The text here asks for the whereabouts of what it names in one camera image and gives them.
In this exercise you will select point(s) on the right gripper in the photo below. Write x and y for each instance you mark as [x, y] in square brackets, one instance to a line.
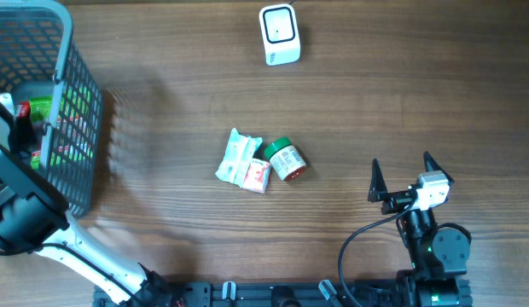
[379, 192]

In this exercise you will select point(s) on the green lid jar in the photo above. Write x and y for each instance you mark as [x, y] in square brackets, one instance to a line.
[285, 159]

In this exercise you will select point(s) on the red Kleenex tissue pack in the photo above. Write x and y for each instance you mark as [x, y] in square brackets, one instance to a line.
[257, 176]

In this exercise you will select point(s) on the mint green wipes pack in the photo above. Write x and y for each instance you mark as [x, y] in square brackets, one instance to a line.
[237, 158]

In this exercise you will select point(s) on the green snack bag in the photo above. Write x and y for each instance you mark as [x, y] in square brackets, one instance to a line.
[40, 108]

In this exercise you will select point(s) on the red candy bar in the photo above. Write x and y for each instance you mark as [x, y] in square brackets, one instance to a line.
[23, 110]

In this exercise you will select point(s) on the clear gummy candy bag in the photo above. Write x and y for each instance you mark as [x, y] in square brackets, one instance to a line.
[35, 160]

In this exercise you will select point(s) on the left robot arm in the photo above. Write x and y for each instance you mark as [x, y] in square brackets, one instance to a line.
[34, 218]

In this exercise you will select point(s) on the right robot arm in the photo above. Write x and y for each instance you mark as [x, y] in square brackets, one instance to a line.
[438, 252]

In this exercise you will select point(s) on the white barcode scanner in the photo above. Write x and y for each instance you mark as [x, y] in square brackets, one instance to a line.
[280, 34]

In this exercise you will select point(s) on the grey plastic mesh basket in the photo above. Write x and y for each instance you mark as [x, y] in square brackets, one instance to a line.
[38, 57]

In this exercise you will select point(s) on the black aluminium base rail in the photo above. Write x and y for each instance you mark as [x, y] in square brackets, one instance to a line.
[367, 293]

